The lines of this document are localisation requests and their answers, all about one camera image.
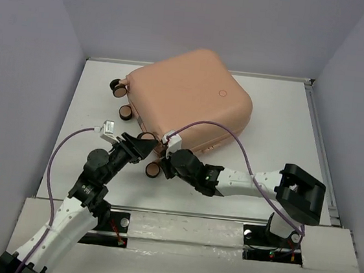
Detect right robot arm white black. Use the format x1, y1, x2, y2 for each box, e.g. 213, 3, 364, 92
161, 149, 326, 246

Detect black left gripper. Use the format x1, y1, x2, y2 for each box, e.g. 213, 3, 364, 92
102, 130, 159, 189

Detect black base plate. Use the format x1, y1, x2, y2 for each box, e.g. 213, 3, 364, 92
78, 211, 131, 248
242, 224, 303, 266

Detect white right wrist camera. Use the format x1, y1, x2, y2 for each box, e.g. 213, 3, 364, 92
161, 130, 182, 158

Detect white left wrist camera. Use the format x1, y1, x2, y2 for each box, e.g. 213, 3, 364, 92
93, 119, 119, 144

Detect pink hard-shell suitcase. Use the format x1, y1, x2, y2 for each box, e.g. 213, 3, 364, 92
109, 49, 253, 178

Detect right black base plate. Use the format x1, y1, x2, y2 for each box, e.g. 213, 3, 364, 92
242, 224, 303, 266

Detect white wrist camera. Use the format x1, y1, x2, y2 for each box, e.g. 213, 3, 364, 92
93, 119, 119, 144
161, 130, 182, 158

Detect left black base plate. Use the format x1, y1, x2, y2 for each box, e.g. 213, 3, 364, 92
78, 211, 131, 248

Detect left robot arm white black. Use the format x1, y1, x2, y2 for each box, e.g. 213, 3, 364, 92
0, 132, 159, 273

